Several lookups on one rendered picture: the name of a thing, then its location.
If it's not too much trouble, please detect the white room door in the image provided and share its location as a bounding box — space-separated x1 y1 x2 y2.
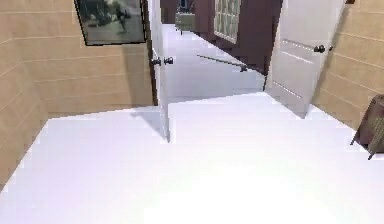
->
146 0 172 144
264 0 348 120

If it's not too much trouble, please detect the white framed window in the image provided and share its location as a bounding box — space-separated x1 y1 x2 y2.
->
212 0 242 45

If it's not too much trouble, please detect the brown cabinet with legs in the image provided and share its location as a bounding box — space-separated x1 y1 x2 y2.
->
349 93 384 161

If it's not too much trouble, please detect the black framed wall picture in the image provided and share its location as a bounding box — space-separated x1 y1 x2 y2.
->
73 0 148 47

